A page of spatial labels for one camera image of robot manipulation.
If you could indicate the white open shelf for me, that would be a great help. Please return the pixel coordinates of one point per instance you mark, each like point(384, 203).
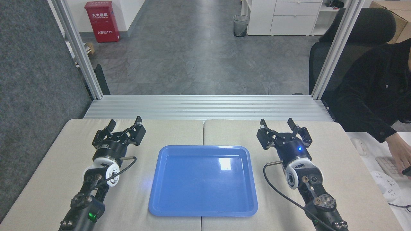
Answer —
point(324, 21)

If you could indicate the white power strip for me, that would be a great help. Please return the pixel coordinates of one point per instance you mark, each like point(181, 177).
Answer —
point(385, 186)

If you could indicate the black panel foot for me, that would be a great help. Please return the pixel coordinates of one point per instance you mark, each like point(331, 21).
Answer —
point(102, 80)

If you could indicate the white desk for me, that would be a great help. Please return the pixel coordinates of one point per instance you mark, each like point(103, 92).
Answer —
point(362, 163)

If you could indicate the large cardboard box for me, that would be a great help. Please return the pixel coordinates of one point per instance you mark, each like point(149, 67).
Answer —
point(403, 16)

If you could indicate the grey mesh waste bin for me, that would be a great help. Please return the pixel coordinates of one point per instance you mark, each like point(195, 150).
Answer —
point(240, 25)

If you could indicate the person's right forearm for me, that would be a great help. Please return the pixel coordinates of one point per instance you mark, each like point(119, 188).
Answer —
point(369, 118)

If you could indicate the person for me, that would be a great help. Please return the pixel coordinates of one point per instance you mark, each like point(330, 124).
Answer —
point(379, 83)

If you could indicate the red fire extinguisher cabinet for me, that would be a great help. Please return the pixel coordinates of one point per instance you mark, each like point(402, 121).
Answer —
point(102, 21)

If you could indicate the black flat device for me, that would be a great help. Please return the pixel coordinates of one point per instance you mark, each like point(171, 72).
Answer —
point(407, 172)

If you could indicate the blue plastic tray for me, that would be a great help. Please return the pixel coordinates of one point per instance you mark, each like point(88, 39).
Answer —
point(192, 189)

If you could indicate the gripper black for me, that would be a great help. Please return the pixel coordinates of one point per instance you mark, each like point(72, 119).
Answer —
point(293, 150)
point(110, 148)

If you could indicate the person's right hand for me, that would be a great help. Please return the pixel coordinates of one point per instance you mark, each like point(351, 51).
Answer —
point(401, 152)

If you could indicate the grey felt partition panel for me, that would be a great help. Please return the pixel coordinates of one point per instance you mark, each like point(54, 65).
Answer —
point(32, 96)

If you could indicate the small cardboard box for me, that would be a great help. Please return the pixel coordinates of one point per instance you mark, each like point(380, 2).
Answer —
point(90, 48)

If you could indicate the silver aluminium rail platform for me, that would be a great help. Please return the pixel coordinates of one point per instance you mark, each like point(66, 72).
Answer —
point(208, 107)

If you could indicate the white drawer cabinet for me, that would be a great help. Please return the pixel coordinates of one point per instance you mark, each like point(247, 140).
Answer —
point(282, 17)

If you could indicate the silver aluminium post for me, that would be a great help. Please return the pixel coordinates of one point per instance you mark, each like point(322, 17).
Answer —
point(77, 48)
point(337, 48)

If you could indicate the black office chair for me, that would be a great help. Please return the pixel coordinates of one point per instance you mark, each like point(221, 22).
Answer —
point(369, 25)

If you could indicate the white keyboard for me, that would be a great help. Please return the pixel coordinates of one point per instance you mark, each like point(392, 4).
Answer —
point(387, 165)

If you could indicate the white computer mouse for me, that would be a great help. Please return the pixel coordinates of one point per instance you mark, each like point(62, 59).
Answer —
point(359, 146)

